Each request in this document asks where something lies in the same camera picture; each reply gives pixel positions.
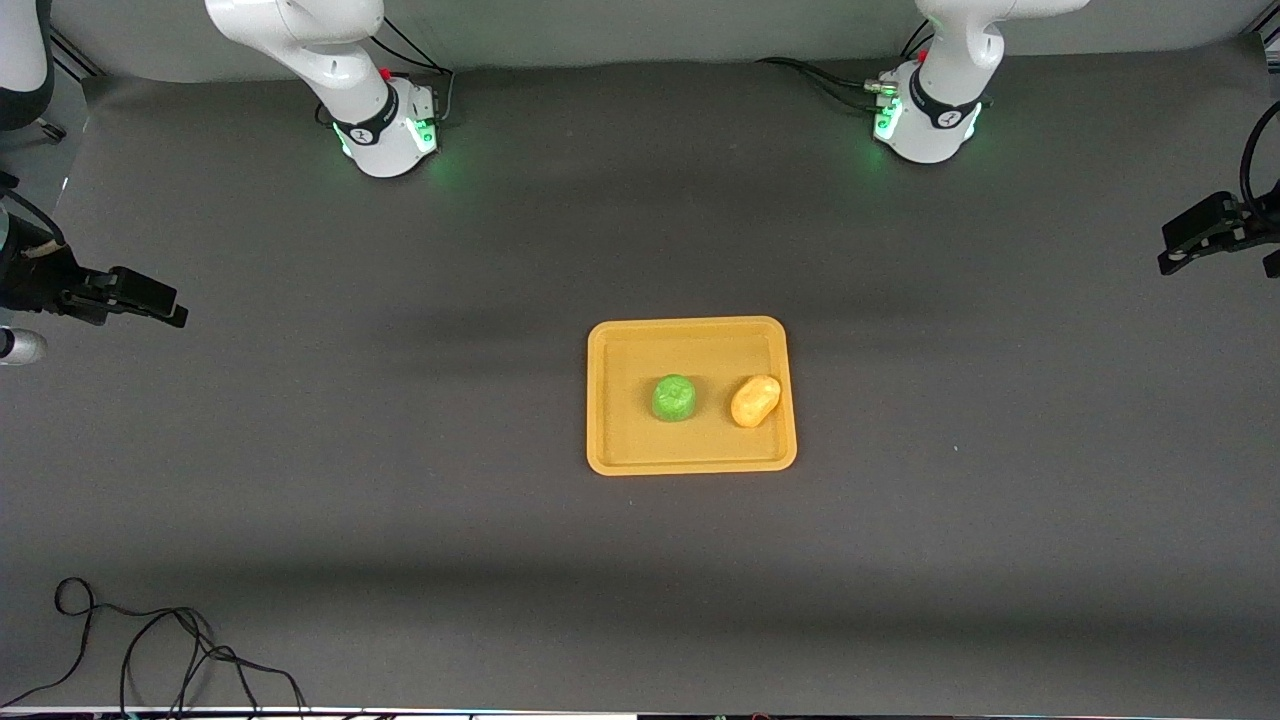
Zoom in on thin black loose cable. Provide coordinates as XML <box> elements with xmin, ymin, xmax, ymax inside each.
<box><xmin>0</xmin><ymin>577</ymin><xmax>309</xmax><ymax>717</ymax></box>

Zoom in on green apple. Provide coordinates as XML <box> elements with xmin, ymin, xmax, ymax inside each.
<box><xmin>651</xmin><ymin>374</ymin><xmax>699</xmax><ymax>424</ymax></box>

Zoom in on black right arm base cables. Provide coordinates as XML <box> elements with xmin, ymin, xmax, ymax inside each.
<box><xmin>370</xmin><ymin>10</ymin><xmax>457</xmax><ymax>128</ymax></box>

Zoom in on yellow potato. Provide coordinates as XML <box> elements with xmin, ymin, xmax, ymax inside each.
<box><xmin>729</xmin><ymin>374</ymin><xmax>783</xmax><ymax>429</ymax></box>

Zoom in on yellow plastic tray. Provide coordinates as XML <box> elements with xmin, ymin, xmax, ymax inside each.
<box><xmin>586</xmin><ymin>316</ymin><xmax>799</xmax><ymax>476</ymax></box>

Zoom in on black left arm base cables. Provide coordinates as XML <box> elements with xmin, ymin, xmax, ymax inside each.
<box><xmin>755</xmin><ymin>20</ymin><xmax>933</xmax><ymax>116</ymax></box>

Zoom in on black arm base cables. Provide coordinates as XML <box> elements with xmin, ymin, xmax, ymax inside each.
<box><xmin>755</xmin><ymin>20</ymin><xmax>933</xmax><ymax>116</ymax></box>
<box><xmin>370</xmin><ymin>10</ymin><xmax>457</xmax><ymax>128</ymax></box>

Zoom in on dark grey table mat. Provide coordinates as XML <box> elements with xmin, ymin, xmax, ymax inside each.
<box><xmin>0</xmin><ymin>40</ymin><xmax>1280</xmax><ymax>717</ymax></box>

